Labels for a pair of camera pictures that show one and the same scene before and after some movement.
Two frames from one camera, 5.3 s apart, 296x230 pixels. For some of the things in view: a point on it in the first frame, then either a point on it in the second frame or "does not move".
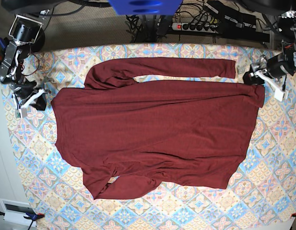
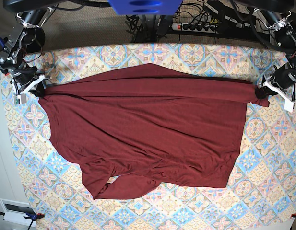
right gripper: (277, 65) to (282, 79)
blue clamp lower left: (31, 216) does not move
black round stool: (38, 45) does not move
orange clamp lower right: (295, 215) does not move
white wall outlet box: (14, 211) does not move
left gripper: (22, 92) to (26, 78)
